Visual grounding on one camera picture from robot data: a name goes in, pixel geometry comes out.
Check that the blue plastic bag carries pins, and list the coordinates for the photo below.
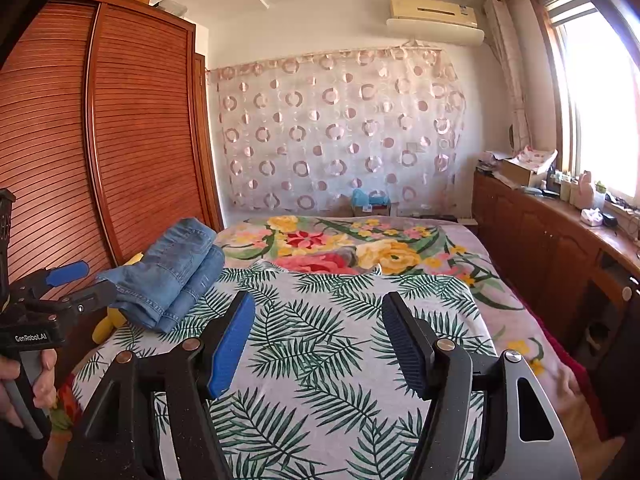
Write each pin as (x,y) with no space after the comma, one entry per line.
(370,200)

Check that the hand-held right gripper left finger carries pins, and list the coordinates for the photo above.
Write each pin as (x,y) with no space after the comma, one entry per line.
(231,347)

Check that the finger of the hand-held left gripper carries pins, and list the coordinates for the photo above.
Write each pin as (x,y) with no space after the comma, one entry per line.
(92,296)
(67,272)

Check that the long wooden cabinet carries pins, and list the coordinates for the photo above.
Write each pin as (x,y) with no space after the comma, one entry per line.
(535,240)

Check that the blue denim pants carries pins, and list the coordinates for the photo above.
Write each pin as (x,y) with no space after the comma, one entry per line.
(170,270)

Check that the wooden louvered wardrobe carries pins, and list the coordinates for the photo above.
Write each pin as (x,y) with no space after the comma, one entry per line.
(140,125)

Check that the tied beige window curtain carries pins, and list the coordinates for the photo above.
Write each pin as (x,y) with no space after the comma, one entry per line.
(510,70)

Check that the sheer circle-patterned curtain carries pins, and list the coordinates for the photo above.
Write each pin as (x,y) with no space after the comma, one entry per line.
(335,130)

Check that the red blanket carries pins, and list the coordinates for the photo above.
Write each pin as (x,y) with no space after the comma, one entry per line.
(570,350)

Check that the cream wall air conditioner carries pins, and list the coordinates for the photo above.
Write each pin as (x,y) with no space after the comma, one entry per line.
(435,20)

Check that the pink floral blanket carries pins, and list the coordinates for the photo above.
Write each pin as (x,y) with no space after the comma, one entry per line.
(350,245)

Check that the person's left hand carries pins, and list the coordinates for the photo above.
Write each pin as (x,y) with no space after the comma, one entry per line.
(47,375)

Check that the grey box on wardrobe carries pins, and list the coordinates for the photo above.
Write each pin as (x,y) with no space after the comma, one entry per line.
(171,8)

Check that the yellow plush toy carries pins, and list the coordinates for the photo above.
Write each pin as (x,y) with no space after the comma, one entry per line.
(107,325)

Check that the open cardboard box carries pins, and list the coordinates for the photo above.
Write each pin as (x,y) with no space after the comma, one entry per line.
(522,170)

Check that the white tissue box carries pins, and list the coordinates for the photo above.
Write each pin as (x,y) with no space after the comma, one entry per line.
(592,216)

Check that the dark chair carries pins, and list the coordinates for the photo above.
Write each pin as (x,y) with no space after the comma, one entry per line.
(622,360)

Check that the bright window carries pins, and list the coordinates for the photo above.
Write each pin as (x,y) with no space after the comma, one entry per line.
(600,100)

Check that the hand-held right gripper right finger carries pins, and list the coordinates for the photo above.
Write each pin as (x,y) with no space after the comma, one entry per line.
(405,345)

